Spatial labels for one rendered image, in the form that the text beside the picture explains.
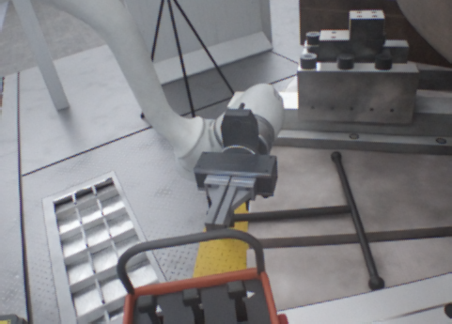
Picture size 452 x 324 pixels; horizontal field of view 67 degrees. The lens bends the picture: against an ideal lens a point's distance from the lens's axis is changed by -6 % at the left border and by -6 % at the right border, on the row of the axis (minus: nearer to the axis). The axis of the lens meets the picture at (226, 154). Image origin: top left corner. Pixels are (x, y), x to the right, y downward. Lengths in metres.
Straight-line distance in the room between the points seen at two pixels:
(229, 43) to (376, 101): 2.28
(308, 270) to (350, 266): 0.12
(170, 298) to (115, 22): 0.43
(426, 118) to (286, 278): 0.89
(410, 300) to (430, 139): 1.06
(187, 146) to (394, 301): 0.48
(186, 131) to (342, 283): 0.64
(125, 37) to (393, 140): 1.22
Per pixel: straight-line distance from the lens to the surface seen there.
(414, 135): 1.64
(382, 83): 1.42
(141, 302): 0.46
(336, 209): 1.26
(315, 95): 1.44
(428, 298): 0.67
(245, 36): 3.64
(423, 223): 1.32
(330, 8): 2.59
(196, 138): 0.75
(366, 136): 1.59
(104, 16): 0.62
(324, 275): 1.13
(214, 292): 0.52
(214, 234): 0.45
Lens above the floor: 1.23
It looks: 35 degrees down
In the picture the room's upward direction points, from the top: 9 degrees counter-clockwise
